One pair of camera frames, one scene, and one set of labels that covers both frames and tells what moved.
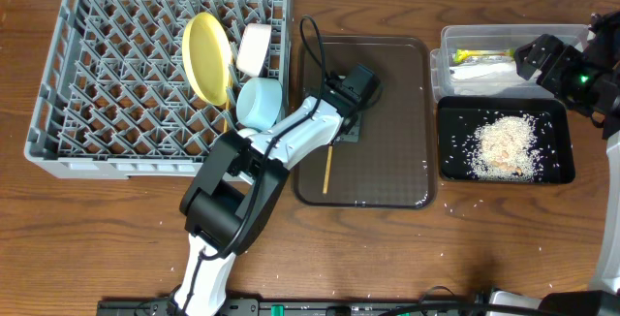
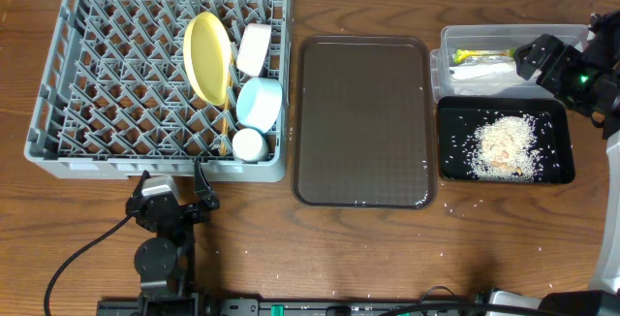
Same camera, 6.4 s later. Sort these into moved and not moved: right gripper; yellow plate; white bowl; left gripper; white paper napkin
Moved: left gripper
Not moved: white paper napkin; white bowl; yellow plate; right gripper
